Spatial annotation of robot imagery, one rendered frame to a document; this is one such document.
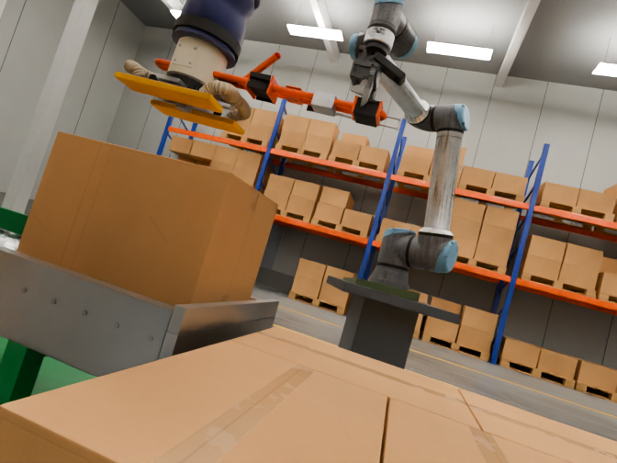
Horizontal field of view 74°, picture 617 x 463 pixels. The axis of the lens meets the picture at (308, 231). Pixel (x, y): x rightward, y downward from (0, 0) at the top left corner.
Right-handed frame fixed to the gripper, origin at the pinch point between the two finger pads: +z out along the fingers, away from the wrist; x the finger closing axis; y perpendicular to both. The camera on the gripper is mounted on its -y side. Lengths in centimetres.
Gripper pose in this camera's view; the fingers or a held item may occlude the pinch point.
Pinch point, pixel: (365, 110)
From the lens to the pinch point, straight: 130.1
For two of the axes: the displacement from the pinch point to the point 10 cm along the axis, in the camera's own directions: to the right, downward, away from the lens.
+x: -2.2, -1.4, -9.7
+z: -2.7, 9.6, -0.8
